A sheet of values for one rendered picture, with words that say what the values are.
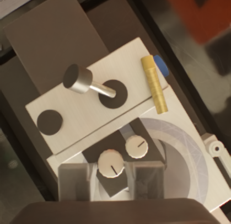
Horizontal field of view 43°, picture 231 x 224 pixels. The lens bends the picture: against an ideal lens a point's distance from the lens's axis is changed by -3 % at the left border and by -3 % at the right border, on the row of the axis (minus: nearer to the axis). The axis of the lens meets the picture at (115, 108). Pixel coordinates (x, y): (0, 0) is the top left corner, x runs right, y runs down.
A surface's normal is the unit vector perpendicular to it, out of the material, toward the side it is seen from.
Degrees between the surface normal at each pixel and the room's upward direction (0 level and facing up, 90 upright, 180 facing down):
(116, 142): 90
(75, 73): 127
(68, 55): 90
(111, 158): 90
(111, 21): 90
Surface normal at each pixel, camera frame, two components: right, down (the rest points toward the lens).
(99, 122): 0.02, 0.00
